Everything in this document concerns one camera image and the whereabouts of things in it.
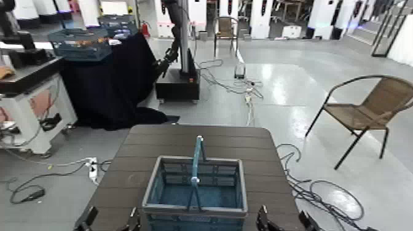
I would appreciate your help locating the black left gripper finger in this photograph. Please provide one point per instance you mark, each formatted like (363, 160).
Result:
(90, 216)
(134, 221)

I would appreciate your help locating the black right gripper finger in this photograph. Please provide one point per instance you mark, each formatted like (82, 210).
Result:
(308, 223)
(262, 221)

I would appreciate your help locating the blue crate with grey rim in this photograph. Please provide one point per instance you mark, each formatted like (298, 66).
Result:
(193, 196)

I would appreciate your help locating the blue crate holding small items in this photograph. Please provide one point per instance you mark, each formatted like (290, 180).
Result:
(80, 45)

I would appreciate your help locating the white wheeled cart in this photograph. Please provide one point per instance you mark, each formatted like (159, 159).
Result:
(29, 113)

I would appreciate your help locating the large brown wicker chair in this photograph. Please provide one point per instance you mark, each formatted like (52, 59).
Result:
(371, 109)

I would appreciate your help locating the table draped with black cloth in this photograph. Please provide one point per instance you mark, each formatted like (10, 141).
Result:
(109, 87)

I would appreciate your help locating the black base of stand robot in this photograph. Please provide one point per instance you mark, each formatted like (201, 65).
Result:
(177, 85)

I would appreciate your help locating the small grey floor stand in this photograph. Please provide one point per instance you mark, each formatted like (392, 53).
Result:
(240, 71)

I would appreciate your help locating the black bench top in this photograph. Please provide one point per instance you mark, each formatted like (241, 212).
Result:
(29, 72)

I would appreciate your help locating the red fire extinguisher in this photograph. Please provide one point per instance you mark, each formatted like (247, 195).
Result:
(145, 29)

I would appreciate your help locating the low white box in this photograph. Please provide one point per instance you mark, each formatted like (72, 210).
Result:
(291, 31)

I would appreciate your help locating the silver column of stand robot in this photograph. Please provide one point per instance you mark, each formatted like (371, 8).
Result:
(184, 35)

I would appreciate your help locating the black equipment on bench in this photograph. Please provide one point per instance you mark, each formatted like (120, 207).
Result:
(16, 35)

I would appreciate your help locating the white machine cabinet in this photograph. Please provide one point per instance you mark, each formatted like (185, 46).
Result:
(322, 16)
(260, 19)
(197, 14)

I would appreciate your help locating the white square pillar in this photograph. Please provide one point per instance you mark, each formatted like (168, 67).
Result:
(156, 16)

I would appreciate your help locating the wicker chair with metal frame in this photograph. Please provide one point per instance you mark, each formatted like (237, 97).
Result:
(225, 27)

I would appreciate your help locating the black metal frame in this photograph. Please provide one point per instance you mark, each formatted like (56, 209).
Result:
(387, 29)

